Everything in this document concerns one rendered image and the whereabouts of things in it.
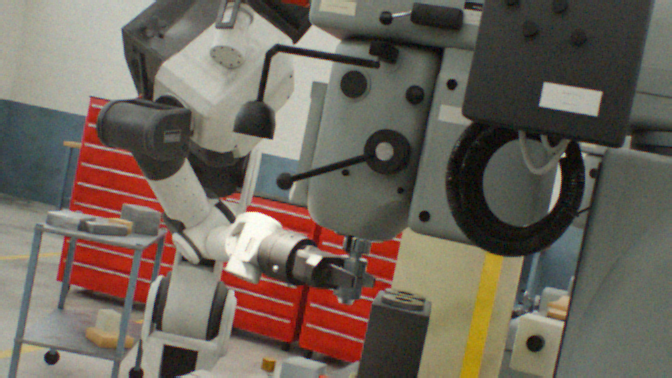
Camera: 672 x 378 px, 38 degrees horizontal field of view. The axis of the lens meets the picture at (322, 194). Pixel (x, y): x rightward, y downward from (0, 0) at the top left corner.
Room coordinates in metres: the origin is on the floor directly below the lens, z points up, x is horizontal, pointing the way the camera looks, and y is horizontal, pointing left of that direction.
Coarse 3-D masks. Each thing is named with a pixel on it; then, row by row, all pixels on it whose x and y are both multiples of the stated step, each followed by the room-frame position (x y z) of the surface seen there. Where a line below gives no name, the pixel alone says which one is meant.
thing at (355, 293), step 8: (344, 264) 1.61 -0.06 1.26; (352, 272) 1.61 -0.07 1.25; (360, 272) 1.61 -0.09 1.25; (360, 280) 1.61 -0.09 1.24; (336, 288) 1.62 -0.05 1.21; (344, 288) 1.61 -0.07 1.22; (352, 288) 1.61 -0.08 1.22; (360, 288) 1.62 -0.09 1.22; (344, 296) 1.61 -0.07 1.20; (352, 296) 1.61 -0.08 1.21; (360, 296) 1.62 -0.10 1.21
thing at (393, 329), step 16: (384, 304) 1.95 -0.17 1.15; (400, 304) 1.94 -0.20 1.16; (416, 304) 1.95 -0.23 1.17; (368, 320) 1.93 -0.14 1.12; (384, 320) 1.92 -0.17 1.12; (400, 320) 1.92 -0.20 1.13; (416, 320) 1.92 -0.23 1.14; (368, 336) 1.93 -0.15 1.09; (384, 336) 1.92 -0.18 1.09; (400, 336) 1.92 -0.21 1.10; (416, 336) 1.92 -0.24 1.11; (368, 352) 1.93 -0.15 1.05; (384, 352) 1.92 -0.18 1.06; (400, 352) 1.92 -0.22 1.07; (416, 352) 1.92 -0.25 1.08; (368, 368) 1.93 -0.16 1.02; (384, 368) 1.92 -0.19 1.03; (400, 368) 1.92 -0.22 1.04; (416, 368) 1.91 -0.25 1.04
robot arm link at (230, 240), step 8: (240, 216) 1.83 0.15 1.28; (248, 216) 1.78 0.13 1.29; (256, 216) 1.76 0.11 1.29; (264, 216) 1.76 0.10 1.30; (232, 224) 1.85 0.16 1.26; (240, 224) 1.83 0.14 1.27; (264, 224) 1.76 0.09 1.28; (272, 224) 1.76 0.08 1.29; (280, 224) 1.78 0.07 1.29; (232, 232) 1.84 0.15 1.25; (240, 232) 1.85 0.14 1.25; (224, 240) 1.85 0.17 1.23; (232, 240) 1.84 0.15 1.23; (224, 248) 1.84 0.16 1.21; (232, 248) 1.84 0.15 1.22
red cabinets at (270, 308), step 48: (96, 144) 6.96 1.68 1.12; (96, 192) 6.94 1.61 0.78; (144, 192) 6.85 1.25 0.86; (240, 192) 6.69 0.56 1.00; (336, 240) 6.37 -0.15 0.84; (384, 240) 6.22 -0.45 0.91; (96, 288) 6.91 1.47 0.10; (144, 288) 6.82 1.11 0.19; (240, 288) 6.64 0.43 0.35; (288, 288) 6.51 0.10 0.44; (384, 288) 6.19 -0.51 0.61; (288, 336) 6.50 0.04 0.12; (336, 336) 6.31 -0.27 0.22
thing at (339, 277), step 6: (330, 264) 1.62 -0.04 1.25; (324, 270) 1.62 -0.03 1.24; (330, 270) 1.62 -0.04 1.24; (336, 270) 1.61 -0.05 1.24; (342, 270) 1.61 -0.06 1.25; (324, 276) 1.62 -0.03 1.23; (330, 276) 1.62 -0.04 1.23; (336, 276) 1.61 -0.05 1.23; (342, 276) 1.60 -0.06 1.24; (348, 276) 1.59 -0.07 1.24; (354, 276) 1.59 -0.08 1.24; (330, 282) 1.62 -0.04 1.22; (336, 282) 1.61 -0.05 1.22; (342, 282) 1.60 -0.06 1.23; (348, 282) 1.59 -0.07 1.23; (354, 282) 1.59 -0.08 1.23
